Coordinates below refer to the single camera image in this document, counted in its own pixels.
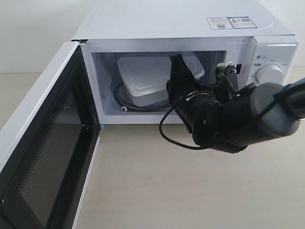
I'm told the glass turntable plate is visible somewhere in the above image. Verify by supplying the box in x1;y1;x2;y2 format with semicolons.
111;72;171;112

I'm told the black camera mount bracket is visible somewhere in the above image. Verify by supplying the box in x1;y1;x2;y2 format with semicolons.
214;70;239;104

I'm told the white microwave door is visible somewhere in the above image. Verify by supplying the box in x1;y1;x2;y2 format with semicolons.
0;41;100;229

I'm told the black camera cable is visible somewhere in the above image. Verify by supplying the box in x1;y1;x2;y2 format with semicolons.
158;78;305;150

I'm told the white Midea microwave oven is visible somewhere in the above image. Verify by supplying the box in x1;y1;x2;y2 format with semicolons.
73;0;300;125

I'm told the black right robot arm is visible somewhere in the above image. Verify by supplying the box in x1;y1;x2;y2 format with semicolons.
166;54;305;154

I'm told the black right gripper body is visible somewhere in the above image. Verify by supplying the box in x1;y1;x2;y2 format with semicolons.
166;80;221;134

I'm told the black turntable roller ring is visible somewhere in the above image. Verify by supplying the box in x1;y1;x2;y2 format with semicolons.
114;83;171;112

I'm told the white plastic lidded container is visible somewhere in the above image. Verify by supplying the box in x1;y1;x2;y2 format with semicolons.
116;52;205;106

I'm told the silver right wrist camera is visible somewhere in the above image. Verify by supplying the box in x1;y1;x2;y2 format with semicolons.
215;62;242;79

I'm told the upper white power knob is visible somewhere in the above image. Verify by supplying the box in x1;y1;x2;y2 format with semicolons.
255;64;284;84

